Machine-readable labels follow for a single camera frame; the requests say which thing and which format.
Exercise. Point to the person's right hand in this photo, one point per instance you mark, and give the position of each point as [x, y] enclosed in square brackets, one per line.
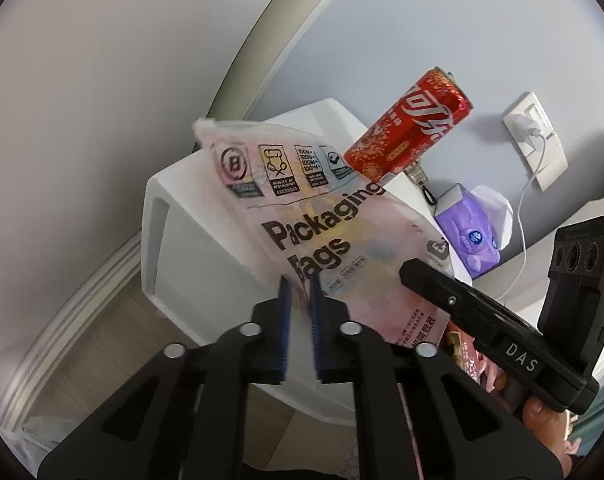
[546, 417]

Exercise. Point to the white wall socket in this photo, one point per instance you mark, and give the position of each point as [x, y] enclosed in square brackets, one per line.
[519, 105]

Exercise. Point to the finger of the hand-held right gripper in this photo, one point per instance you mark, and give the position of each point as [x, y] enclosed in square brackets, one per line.
[441, 292]

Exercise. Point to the purple tissue pack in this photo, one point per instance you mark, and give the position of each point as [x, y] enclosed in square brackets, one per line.
[466, 240]

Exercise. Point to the red paper leaflet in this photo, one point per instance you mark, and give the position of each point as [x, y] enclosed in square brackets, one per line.
[461, 355]

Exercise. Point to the white nightstand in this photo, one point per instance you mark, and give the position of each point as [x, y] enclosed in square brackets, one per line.
[192, 240]

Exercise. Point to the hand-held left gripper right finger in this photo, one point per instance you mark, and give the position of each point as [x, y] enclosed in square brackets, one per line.
[318, 335]

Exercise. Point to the trash bin with liner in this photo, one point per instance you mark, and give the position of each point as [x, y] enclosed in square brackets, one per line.
[47, 435]

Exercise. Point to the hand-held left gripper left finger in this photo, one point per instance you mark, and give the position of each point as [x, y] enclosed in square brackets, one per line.
[284, 335]

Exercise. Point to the pink printed packaging bag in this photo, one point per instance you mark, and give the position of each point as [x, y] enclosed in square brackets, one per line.
[332, 240]

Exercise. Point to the red soda can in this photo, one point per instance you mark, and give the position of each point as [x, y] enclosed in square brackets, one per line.
[411, 125]

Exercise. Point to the white charger plug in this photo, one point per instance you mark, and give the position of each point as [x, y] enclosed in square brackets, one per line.
[527, 127]

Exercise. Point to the black metal key clip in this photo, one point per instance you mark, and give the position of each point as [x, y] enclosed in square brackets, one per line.
[421, 185]

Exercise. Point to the person's teal clothing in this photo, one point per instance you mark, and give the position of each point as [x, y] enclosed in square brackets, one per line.
[601, 410]

